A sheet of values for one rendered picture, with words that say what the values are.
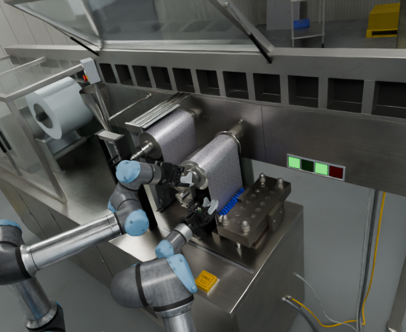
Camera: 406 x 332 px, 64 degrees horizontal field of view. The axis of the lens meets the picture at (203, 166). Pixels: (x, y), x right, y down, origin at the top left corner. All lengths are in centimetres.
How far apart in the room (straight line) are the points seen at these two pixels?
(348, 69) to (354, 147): 30
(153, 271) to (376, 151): 88
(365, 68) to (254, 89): 44
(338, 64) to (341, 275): 168
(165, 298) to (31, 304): 54
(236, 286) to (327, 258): 134
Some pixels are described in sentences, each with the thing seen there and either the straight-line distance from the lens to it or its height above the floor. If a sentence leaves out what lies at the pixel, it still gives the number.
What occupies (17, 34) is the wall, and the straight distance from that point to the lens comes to 496.
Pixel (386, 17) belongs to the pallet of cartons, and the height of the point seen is 34.
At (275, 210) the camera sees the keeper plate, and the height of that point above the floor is 102.
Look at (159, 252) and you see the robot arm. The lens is 126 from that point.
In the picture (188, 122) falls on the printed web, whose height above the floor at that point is 136.
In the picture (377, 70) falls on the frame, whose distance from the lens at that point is 120.
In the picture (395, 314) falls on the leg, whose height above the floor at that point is 18.
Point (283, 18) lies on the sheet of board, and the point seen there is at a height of 24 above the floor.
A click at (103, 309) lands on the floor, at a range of 269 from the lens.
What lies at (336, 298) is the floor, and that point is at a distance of 245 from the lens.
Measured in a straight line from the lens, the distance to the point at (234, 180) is 153.
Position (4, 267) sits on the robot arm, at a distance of 104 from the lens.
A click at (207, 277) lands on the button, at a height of 92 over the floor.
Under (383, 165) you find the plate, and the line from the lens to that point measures 135.
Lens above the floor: 203
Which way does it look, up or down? 34 degrees down
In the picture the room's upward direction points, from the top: 13 degrees counter-clockwise
